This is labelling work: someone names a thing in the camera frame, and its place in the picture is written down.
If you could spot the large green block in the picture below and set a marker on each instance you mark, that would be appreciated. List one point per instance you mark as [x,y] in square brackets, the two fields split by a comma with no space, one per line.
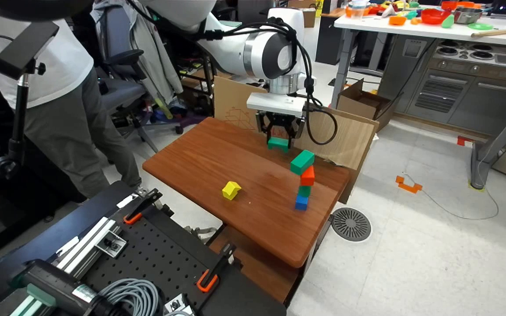
[302,162]

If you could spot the grey toy kitchen cabinet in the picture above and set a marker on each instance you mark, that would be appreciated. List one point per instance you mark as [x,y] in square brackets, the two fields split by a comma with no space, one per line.
[457,93]

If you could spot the small green block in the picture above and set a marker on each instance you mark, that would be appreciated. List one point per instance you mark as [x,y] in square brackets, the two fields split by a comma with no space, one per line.
[304,190]

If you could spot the office chair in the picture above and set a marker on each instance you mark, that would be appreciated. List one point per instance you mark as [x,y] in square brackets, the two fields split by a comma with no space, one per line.
[121,63]

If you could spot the silver metal bracket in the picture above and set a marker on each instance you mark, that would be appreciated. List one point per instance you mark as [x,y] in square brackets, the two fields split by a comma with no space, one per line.
[179,306]

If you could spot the black camera stand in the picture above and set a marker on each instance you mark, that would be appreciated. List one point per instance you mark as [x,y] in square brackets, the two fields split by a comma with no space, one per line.
[21,53]

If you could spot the small red floor piece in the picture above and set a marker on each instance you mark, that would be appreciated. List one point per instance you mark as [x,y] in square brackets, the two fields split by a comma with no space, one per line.
[464,141]

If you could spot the person in grey trousers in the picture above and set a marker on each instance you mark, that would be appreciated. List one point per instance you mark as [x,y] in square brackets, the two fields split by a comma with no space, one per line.
[60,88]

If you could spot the black green mounted device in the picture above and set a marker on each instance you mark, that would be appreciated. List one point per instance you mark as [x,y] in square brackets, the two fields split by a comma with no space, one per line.
[48,286]

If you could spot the round floor drain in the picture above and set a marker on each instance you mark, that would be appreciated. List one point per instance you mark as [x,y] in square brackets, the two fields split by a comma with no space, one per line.
[350,223]

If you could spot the open cardboard box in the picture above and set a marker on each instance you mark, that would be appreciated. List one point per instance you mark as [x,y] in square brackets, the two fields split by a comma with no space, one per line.
[360,102]

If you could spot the orange bowl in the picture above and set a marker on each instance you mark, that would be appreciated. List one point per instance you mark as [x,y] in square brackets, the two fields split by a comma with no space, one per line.
[397,19]

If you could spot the orange block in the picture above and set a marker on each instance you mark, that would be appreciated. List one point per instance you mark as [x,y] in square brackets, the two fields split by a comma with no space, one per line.
[308,176]

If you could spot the orange black bar clamp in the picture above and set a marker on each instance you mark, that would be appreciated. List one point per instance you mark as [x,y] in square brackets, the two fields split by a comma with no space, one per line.
[141,207]
[214,270]

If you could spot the white work table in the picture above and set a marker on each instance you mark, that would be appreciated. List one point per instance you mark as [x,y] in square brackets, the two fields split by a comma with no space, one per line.
[429,30]

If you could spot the black perforated breadboard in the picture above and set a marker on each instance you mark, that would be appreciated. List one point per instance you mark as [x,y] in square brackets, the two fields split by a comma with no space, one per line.
[148,256]

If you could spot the aluminium profile rail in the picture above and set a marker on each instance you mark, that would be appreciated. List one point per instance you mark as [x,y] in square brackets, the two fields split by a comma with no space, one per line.
[86,246]

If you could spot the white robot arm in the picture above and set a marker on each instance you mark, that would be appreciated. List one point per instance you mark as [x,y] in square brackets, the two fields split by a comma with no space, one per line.
[264,55]

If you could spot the orange floor bracket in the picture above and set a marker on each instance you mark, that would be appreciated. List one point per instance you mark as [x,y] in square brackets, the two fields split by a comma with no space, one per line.
[408,186]

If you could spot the yellow block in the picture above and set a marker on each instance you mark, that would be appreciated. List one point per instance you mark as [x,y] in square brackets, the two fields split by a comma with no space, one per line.
[230,190]

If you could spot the red bowl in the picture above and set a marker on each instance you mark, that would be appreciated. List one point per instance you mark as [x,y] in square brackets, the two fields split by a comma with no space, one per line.
[432,16]

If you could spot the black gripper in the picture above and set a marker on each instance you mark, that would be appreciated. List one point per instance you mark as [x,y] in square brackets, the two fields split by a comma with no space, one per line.
[280,119]

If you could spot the blue block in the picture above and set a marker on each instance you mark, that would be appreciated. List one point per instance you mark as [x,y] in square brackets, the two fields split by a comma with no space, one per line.
[301,202]

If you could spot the large cardboard sheet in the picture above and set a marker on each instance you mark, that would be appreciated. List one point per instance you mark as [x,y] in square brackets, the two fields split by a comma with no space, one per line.
[350,137]

